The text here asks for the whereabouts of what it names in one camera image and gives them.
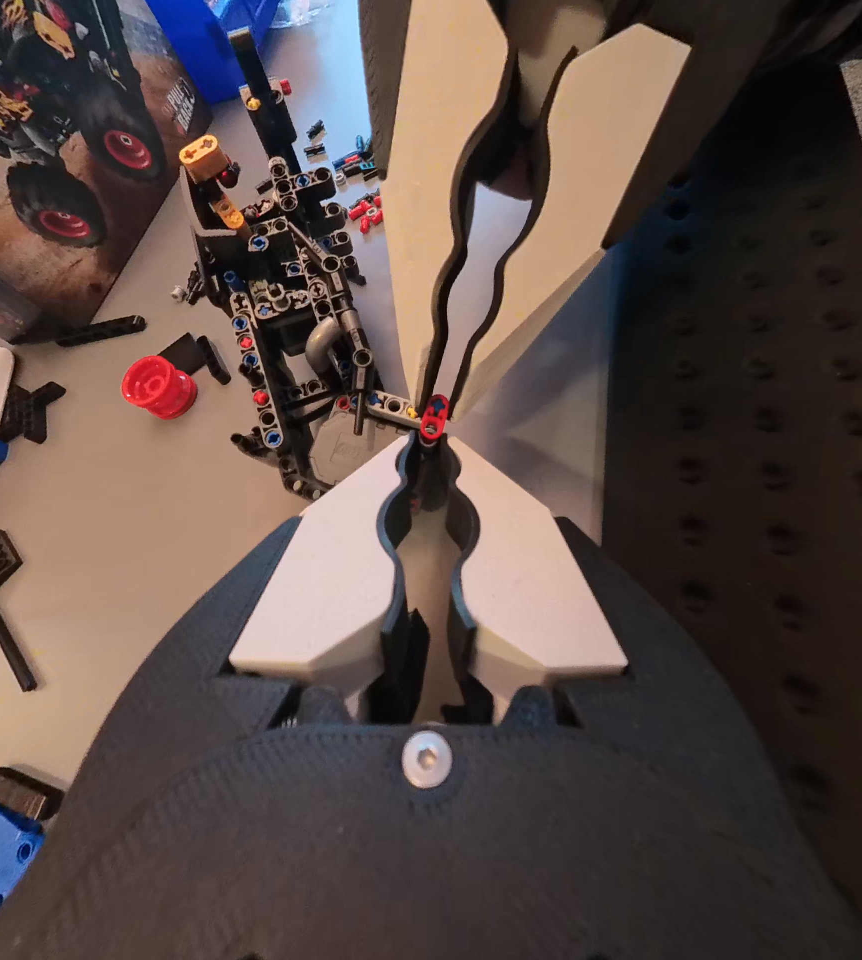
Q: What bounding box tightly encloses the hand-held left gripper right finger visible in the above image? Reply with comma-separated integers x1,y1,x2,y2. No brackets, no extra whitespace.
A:
438,435,630,711

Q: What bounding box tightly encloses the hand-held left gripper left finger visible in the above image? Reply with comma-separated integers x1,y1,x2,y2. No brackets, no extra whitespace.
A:
228,433,418,708

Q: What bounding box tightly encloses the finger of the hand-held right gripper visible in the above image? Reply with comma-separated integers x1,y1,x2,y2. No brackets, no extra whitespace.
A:
384,0,519,411
450,21,692,423

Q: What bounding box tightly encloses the toy brick vehicle chassis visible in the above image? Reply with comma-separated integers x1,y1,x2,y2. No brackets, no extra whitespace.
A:
176,28,423,502

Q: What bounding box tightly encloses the grey desk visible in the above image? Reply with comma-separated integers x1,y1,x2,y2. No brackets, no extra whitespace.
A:
0,0,612,826

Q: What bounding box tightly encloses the pile of small brick pieces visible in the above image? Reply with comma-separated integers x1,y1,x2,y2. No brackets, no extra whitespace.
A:
303,116,387,234

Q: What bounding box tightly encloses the blue plastic container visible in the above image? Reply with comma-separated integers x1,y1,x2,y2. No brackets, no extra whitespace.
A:
147,0,282,105

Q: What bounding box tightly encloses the black holed beam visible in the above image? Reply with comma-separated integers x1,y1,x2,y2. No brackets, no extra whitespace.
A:
197,336,231,386

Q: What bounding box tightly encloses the red wheel rim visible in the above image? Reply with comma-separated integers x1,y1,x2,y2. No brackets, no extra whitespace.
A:
121,356,199,419

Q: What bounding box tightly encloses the black perforated panel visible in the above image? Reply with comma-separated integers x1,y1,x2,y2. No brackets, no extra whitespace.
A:
599,63,862,960

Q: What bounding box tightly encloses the dark flat panel piece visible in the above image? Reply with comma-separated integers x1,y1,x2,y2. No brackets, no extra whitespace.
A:
157,332,207,372

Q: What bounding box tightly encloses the black bent beam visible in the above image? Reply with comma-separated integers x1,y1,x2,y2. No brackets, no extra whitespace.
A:
0,386,48,445

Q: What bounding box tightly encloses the thick black beam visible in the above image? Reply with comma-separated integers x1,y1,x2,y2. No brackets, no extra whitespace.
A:
56,315,148,348

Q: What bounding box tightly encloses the black short beam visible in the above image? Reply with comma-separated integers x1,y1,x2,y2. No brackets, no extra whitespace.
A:
0,766,64,822

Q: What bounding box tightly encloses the toy set box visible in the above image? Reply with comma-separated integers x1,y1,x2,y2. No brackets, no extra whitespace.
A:
0,0,214,345

